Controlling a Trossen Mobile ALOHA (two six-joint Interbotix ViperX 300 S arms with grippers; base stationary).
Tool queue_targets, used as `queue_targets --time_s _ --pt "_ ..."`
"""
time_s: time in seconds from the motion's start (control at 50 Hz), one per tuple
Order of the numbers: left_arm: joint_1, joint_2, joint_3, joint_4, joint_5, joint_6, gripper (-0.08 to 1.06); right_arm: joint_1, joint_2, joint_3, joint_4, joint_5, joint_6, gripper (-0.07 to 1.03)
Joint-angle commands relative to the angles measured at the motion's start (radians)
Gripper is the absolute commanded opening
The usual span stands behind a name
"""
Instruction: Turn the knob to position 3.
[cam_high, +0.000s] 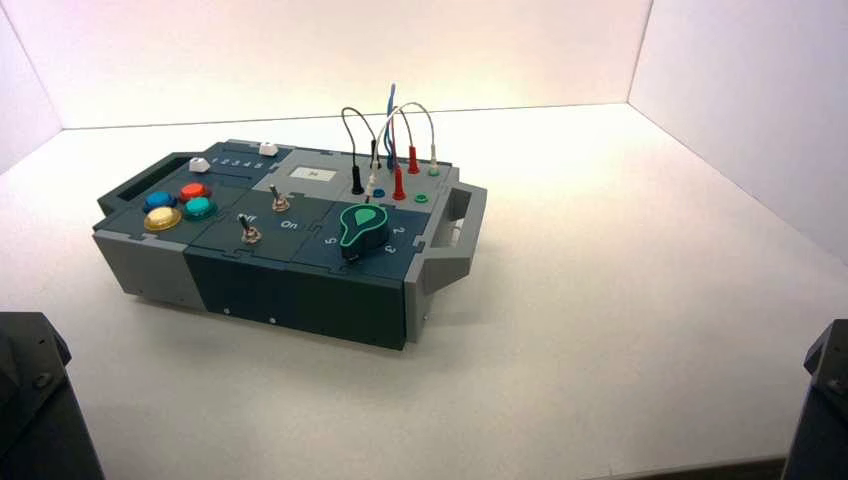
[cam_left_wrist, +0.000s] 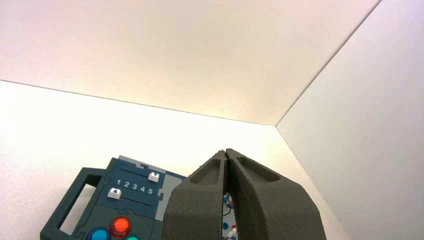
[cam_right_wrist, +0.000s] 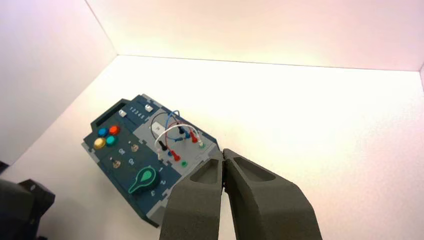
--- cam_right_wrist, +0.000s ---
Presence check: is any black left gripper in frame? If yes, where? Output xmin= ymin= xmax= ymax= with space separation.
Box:
xmin=0 ymin=178 xmax=56 ymax=240

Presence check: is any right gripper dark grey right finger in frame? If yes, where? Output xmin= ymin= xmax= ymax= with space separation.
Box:
xmin=222 ymin=148 xmax=323 ymax=240

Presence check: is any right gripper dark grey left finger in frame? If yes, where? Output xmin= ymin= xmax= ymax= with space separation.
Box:
xmin=158 ymin=150 xmax=226 ymax=240

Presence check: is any green pointer knob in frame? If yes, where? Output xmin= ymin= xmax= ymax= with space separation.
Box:
xmin=128 ymin=166 xmax=157 ymax=195

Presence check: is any dark teal control board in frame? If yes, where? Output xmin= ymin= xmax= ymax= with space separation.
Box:
xmin=81 ymin=94 xmax=222 ymax=229

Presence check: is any red jumper cable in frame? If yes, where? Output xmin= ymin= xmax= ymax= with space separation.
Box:
xmin=164 ymin=121 xmax=199 ymax=163

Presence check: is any black jumper cable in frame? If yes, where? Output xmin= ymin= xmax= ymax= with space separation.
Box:
xmin=150 ymin=111 xmax=185 ymax=152

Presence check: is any blue jumper cable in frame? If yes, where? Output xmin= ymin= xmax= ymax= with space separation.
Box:
xmin=164 ymin=109 xmax=192 ymax=158

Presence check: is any white jumper cable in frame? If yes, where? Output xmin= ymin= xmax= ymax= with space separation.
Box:
xmin=154 ymin=124 xmax=205 ymax=160

